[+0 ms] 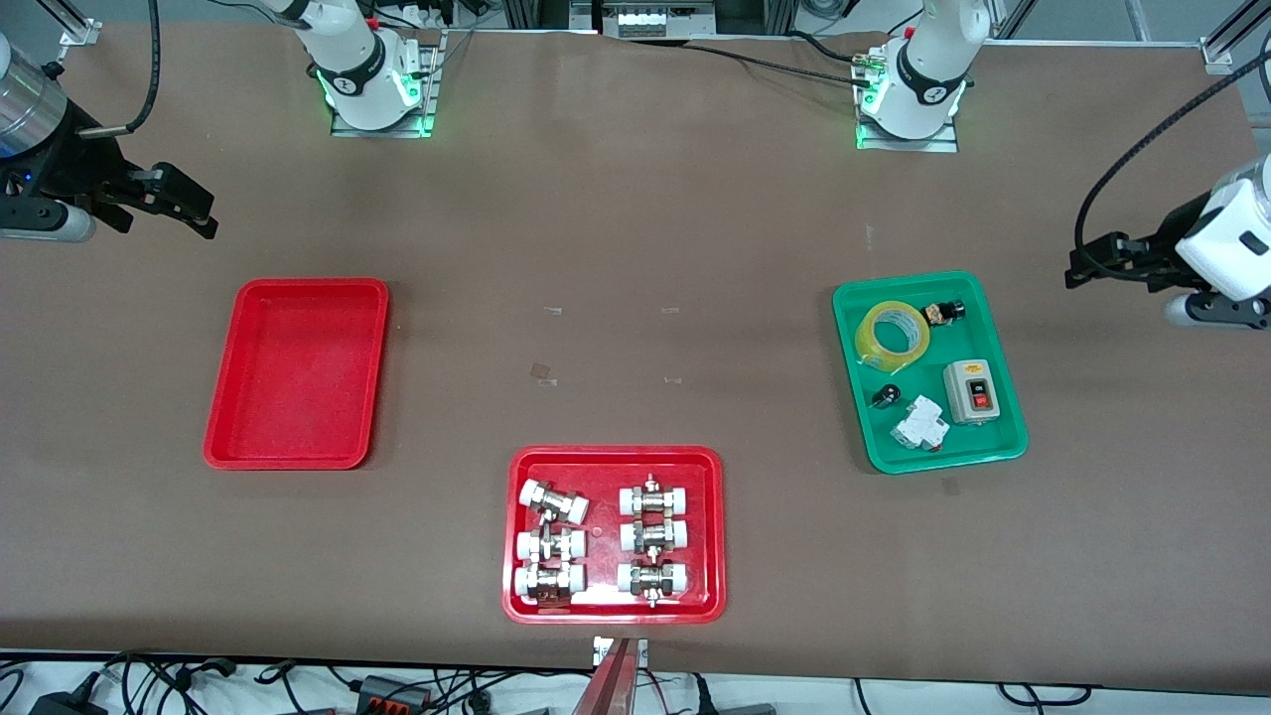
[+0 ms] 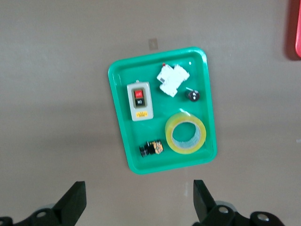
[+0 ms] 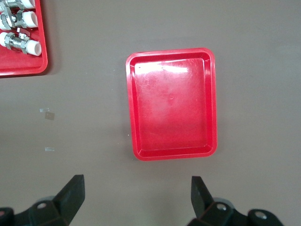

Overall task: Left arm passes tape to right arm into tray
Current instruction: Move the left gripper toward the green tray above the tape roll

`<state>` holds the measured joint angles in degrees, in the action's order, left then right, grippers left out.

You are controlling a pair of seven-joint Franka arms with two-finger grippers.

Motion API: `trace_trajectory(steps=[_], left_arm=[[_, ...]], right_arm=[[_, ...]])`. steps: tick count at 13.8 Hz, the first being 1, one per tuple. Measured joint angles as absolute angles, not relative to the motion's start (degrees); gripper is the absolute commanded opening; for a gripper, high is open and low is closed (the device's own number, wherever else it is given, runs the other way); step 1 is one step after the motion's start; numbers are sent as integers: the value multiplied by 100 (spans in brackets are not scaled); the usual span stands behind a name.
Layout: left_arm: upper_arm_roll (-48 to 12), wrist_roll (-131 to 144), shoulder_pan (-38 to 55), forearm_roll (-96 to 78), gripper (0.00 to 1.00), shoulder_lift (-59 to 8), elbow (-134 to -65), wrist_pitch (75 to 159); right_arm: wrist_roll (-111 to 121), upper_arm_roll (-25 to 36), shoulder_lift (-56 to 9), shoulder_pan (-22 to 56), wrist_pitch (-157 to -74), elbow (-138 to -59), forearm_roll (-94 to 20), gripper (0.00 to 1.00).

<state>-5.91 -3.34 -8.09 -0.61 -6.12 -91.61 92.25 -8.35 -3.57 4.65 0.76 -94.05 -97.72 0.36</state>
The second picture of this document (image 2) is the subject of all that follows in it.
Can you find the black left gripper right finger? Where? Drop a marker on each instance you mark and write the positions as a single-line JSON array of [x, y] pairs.
[[204, 207]]

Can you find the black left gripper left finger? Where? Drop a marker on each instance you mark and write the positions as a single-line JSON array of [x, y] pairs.
[[68, 207]]

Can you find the yellowish clear tape roll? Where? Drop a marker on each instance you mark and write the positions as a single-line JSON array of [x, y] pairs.
[[169, 134]]

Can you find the green plastic tray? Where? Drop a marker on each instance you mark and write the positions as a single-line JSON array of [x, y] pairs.
[[160, 117]]

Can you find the brown tape patch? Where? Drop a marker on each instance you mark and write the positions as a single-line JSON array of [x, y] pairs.
[[152, 44]]

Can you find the red tray holding valves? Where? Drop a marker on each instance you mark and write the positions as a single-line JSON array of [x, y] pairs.
[[298, 28]]

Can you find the black and yellow button component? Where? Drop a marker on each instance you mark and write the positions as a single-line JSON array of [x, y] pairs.
[[152, 148]]

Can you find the small black round buzzer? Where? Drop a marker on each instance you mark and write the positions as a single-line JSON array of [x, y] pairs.
[[193, 95]]

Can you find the white circuit breaker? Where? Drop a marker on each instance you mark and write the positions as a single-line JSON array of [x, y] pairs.
[[172, 78]]

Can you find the grey push-button switch box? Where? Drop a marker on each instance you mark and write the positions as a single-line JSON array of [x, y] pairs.
[[140, 110]]

